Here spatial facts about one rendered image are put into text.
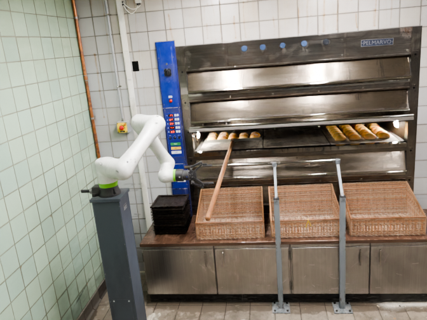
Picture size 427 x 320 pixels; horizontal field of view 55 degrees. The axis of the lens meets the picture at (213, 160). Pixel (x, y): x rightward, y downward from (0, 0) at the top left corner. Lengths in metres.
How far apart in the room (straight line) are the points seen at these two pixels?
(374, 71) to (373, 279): 1.64
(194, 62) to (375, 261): 2.15
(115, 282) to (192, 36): 2.00
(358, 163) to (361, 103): 0.52
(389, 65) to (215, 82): 1.40
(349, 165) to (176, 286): 1.78
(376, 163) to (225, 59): 1.55
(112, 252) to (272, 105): 1.75
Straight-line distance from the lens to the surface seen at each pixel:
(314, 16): 3.52
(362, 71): 3.59
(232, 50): 3.52
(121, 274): 2.97
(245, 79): 3.51
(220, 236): 3.37
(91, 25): 3.78
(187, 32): 3.55
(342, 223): 3.24
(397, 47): 3.66
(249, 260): 3.40
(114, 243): 2.87
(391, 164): 3.80
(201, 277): 3.53
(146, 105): 3.68
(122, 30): 3.67
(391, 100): 3.68
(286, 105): 3.55
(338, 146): 3.66
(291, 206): 3.70
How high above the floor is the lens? 2.10
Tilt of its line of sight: 16 degrees down
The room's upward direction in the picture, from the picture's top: 5 degrees counter-clockwise
